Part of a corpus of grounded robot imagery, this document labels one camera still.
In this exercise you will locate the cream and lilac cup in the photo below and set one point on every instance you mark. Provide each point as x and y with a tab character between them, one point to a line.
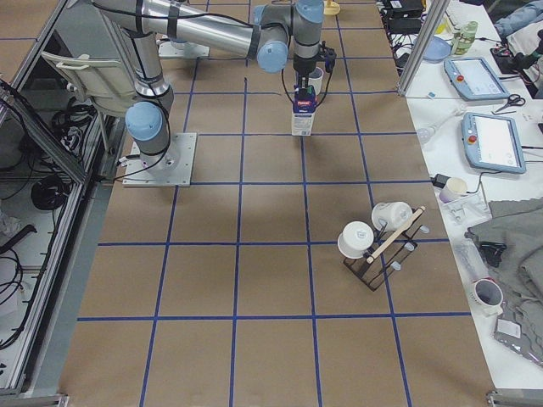
453	189

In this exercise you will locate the blue teach pendant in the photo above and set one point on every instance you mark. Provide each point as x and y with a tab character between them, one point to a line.
474	79
492	143

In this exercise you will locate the black wire mug rack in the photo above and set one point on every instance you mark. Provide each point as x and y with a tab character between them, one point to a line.
373	276

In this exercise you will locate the white mug with grey inside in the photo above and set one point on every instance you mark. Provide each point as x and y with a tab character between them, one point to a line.
316	80

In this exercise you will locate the black handled scissors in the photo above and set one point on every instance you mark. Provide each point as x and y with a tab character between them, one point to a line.
514	100

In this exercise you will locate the white mug on rack front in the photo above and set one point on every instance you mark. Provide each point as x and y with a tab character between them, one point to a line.
355	239

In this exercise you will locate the blue white milk carton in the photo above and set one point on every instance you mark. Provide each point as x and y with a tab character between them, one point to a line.
303	112

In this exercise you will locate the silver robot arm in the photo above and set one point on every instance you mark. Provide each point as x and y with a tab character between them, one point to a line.
278	34

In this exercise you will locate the upper blue teach pendant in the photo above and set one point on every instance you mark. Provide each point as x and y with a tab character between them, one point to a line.
474	79

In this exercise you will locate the lower blue teach pendant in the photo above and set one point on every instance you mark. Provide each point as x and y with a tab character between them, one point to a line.
492	143

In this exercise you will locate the black electronics box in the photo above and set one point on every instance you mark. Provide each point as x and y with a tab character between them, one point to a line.
402	16

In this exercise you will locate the red rimmed white mug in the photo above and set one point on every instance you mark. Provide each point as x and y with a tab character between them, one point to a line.
487	295

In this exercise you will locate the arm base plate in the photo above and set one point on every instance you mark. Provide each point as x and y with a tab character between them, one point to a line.
175	169
182	50

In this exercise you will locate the clear plastic bottle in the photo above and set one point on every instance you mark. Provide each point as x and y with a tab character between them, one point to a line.
469	261

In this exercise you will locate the wooden rack handle rod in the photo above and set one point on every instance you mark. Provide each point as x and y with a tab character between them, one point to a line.
399	231

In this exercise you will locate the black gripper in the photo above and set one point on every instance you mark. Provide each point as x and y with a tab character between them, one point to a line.
302	68

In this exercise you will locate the white mug on rack rear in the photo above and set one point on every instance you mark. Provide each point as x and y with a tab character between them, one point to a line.
390	216

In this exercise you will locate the grey cloth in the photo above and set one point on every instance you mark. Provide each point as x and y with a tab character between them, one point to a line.
510	243

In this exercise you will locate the light blue plate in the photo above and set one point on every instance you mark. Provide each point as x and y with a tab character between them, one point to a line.
437	50

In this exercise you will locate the black power adapter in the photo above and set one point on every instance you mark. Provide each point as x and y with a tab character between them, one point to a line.
439	180

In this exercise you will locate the white plastic chair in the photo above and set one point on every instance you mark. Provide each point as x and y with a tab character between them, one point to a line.
105	82

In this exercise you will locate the clear light bulb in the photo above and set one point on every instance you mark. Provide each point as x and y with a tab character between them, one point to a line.
424	134

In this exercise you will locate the grey foil pouch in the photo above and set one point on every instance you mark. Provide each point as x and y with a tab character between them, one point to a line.
514	332

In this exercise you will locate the aluminium frame post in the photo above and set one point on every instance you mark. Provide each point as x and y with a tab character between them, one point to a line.
435	14

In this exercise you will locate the green glass bottle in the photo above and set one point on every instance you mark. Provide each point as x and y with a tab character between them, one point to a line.
464	38

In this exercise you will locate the white mug on rack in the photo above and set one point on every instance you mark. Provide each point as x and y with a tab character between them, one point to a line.
355	239
390	216

